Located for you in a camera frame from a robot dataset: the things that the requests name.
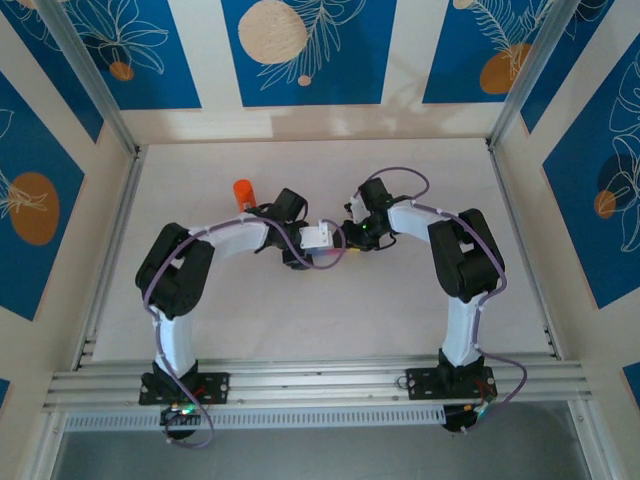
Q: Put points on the aluminium frame post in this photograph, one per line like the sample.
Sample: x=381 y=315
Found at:
x=90 y=75
x=530 y=75

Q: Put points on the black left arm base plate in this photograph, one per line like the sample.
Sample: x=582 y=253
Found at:
x=220 y=387

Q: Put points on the aluminium side rail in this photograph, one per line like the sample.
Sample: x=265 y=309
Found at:
x=506 y=190
x=125 y=200

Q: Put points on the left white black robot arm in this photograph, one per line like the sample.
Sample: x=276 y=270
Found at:
x=235 y=240

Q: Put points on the aluminium cross rail beam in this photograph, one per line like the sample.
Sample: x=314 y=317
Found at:
x=310 y=380

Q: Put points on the orange pill bottle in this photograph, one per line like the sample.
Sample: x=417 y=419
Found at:
x=244 y=192

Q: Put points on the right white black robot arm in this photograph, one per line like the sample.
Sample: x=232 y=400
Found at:
x=415 y=220

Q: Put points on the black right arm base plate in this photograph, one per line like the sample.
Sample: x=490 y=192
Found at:
x=417 y=382

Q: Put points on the blue floral wall poster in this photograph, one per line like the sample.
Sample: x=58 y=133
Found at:
x=150 y=75
x=575 y=200
x=30 y=150
x=450 y=50
x=350 y=50

